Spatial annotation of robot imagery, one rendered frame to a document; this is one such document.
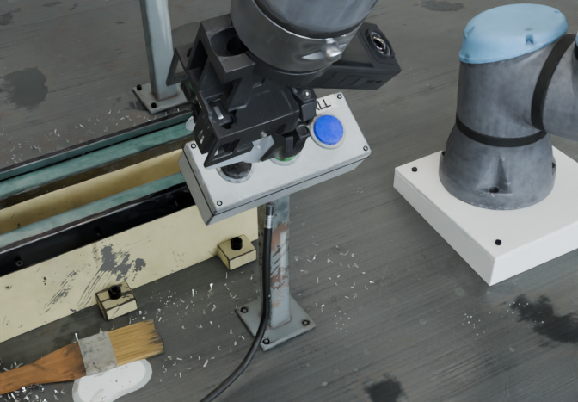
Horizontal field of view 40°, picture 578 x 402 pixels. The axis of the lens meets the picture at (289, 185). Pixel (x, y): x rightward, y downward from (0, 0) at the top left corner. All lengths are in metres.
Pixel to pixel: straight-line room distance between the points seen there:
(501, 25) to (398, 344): 0.38
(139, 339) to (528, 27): 0.56
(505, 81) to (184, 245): 0.43
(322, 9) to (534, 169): 0.65
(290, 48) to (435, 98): 0.88
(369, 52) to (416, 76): 0.79
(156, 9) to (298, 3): 0.81
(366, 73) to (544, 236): 0.50
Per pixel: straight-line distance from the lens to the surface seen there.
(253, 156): 0.63
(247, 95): 0.52
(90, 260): 0.93
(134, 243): 0.94
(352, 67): 0.54
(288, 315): 0.93
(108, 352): 0.92
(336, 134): 0.76
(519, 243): 1.00
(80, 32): 1.52
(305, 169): 0.74
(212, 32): 0.48
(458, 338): 0.94
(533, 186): 1.04
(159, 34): 1.23
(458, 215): 1.03
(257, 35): 0.45
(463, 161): 1.03
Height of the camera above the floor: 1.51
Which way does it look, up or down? 40 degrees down
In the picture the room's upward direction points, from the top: straight up
